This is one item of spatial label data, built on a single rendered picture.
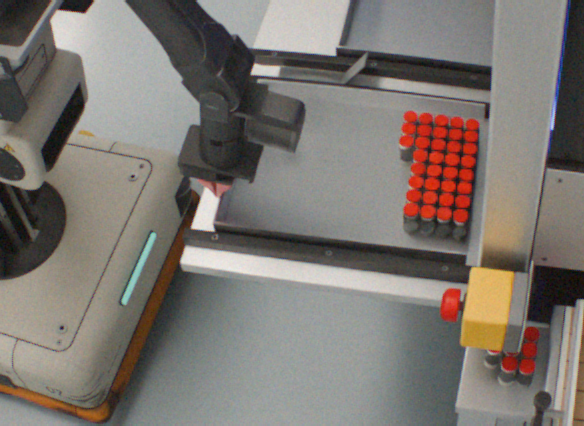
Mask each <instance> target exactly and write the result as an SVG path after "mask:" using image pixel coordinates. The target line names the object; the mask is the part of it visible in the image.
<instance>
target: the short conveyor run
mask: <svg viewBox="0 0 584 426"><path fill-rule="evenodd" d="M549 328H550V335H549V343H548V346H547V357H546V367H545V373H544V378H543V389H542V391H540V392H538V393H537V394H536V395H535V397H534V401H533V402H534V406H535V407H534V412H533V416H532V418H531V422H530V426H584V299H580V300H579V299H577V302H576V306H575V308H572V306H566V307H565V308H564V306H559V305H556V306H554V308H553V312H552V316H551V320H550V324H549ZM562 330H563V338H562ZM560 344H561V351H560ZM559 354H560V363H559ZM558 366H559V371H558ZM557 373H558V375H557ZM556 379H557V387H556ZM555 390H556V397H555ZM553 402H554V410H553ZM552 417H553V422H552Z"/></svg>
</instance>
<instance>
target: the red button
mask: <svg viewBox="0 0 584 426"><path fill-rule="evenodd" d="M460 300H461V289H459V288H452V287H450V288H447V290H446V291H445V292H444V294H443V296H442V301H441V310H440V313H441V316H442V317H441V316H440V317H441V319H442V320H443V321H444V322H446V321H449V322H456V320H457V315H459V311H462V307H463V302H462V301H460Z"/></svg>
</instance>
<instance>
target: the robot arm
mask: <svg viewBox="0 0 584 426"><path fill-rule="evenodd" d="M123 1H124V2H125V4H126V5H127V6H129V7H130V8H131V10H132V11H133V12H134V13H135V14H136V15H137V16H136V17H137V18H138V19H140V20H141V22H142V23H143V24H144V25H145V26H146V27H147V29H148V30H149V31H150V32H151V33H152V35H154V36H155V37H156V38H155V39H156V40H157V41H158V43H159V44H160V45H161V47H162V48H163V50H164V51H165V53H166V54H167V56H168V58H169V60H170V63H171V65H172V67H173V68H174V69H175V70H176V72H178V73H179V74H180V75H181V76H182V78H183V79H182V81H181V82H180V83H181V84H182V86H183V87H184V88H185V89H186V90H187V91H188V92H189V94H190V95H191V96H193V97H194V98H195V99H196V101H197V102H198V103H199V104H200V111H199V117H200V126H198V125H191V126H190V127H189V130H188V132H187V135H185V138H184V142H183V145H182V148H181V150H180V153H179V156H178V167H179V168H180V173H181V174H182V175H186V177H189V176H190V178H194V179H198V182H199V183H201V184H202V185H203V186H205V187H206V188H207V189H209V190H210V191H211V192H212V194H213V196H214V197H216V198H221V196H222V193H223V192H225V191H227V190H228V189H230V188H232V186H233V184H234V179H235V177H237V178H242V179H247V180H249V184H252V183H253V182H254V179H255V175H256V170H257V166H259V162H260V159H261V157H262V154H263V150H264V146H268V147H271V148H276V149H280V150H284V151H288V152H292V154H294V152H295V150H296V147H297V145H298V141H299V140H301V134H302V130H303V126H304V123H305V115H306V109H305V104H304V102H302V101H300V100H297V99H294V98H291V97H288V95H284V94H280V93H277V92H274V91H271V90H268V87H269V85H266V84H262V83H259V82H255V81H251V80H248V78H249V76H251V73H252V70H253V68H254V65H255V56H254V54H253V53H252V52H251V50H250V49H249V48H248V46H247V45H246V44H245V42H244V41H243V40H242V38H241V37H240V36H239V34H230V33H229V31H228V30H227V29H226V27H224V26H223V25H222V24H221V23H218V22H217V21H216V20H215V19H214V18H213V17H212V16H211V15H210V14H209V13H208V12H207V11H206V10H205V9H203V8H202V7H201V6H200V5H199V3H198V2H197V1H196V0H123ZM245 125H246V133H248V136H245Z"/></svg>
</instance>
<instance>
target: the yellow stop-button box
mask: <svg viewBox="0 0 584 426"><path fill-rule="evenodd" d="M528 285H529V273H527V272H521V271H516V273H515V275H514V273H513V272H509V271H502V270H495V269H488V268H481V267H472V268H471V270H470V271H469V282H468V289H467V292H465V293H464V299H463V307H462V313H461V315H460V319H461V320H462V329H461V337H460V341H461V344H460V345H461V346H465V347H471V348H478V349H482V348H484V349H491V350H496V351H501V350H502V349H503V352H512V353H516V352H517V350H518V344H519V341H520V339H521V334H522V329H523V322H524V313H525V304H526V301H527V295H528Z"/></svg>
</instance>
